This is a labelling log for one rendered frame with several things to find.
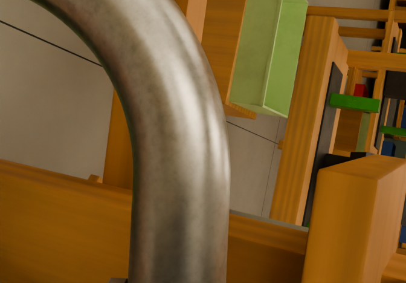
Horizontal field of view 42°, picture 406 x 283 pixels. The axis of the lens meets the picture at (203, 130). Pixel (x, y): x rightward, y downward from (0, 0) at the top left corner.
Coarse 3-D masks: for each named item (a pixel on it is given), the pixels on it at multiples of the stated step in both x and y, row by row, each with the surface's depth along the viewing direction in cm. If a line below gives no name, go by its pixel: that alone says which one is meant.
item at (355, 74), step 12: (348, 72) 757; (360, 72) 734; (372, 72) 744; (348, 84) 708; (360, 84) 712; (360, 96) 709; (396, 108) 727; (396, 120) 725; (384, 144) 687; (396, 252) 658
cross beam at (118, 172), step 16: (176, 0) 63; (192, 0) 63; (192, 16) 64; (112, 112) 67; (112, 128) 67; (112, 144) 67; (128, 144) 66; (112, 160) 67; (128, 160) 66; (112, 176) 67; (128, 176) 66
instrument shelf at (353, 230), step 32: (352, 160) 44; (384, 160) 49; (320, 192) 34; (352, 192) 34; (384, 192) 36; (320, 224) 34; (352, 224) 34; (384, 224) 40; (320, 256) 34; (352, 256) 34; (384, 256) 44
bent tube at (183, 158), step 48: (48, 0) 16; (96, 0) 15; (144, 0) 15; (96, 48) 16; (144, 48) 15; (192, 48) 16; (144, 96) 15; (192, 96) 15; (144, 144) 15; (192, 144) 15; (144, 192) 15; (192, 192) 15; (144, 240) 15; (192, 240) 15
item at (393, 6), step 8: (392, 0) 938; (400, 0) 944; (392, 8) 936; (400, 8) 941; (400, 24) 947; (376, 48) 941; (400, 48) 924; (376, 80) 928; (400, 104) 907; (400, 112) 905; (400, 120) 907; (400, 136) 903
